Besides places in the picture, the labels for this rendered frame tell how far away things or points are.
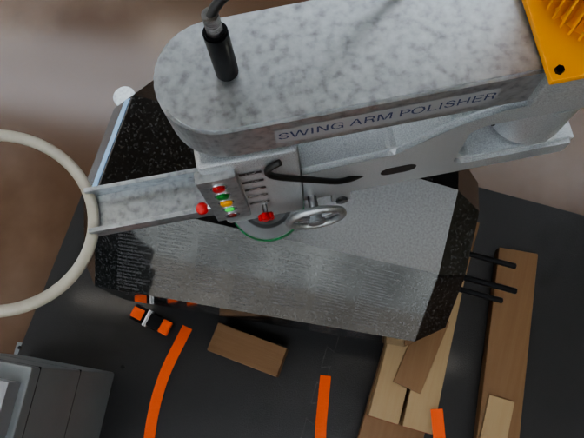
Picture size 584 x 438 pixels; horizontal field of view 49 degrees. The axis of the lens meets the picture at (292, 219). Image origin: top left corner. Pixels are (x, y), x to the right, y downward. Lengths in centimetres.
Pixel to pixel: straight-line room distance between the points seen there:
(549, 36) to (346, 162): 48
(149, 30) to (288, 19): 217
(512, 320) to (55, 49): 244
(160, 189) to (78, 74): 163
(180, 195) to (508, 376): 159
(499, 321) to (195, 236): 134
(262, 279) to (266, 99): 100
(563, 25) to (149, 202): 108
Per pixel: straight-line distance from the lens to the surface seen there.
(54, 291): 168
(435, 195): 197
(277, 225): 186
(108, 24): 338
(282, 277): 199
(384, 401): 255
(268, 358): 261
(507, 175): 300
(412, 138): 136
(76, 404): 253
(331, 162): 138
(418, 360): 255
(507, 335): 276
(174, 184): 173
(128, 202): 175
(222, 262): 202
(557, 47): 118
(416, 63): 114
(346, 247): 191
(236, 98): 111
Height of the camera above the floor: 273
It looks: 75 degrees down
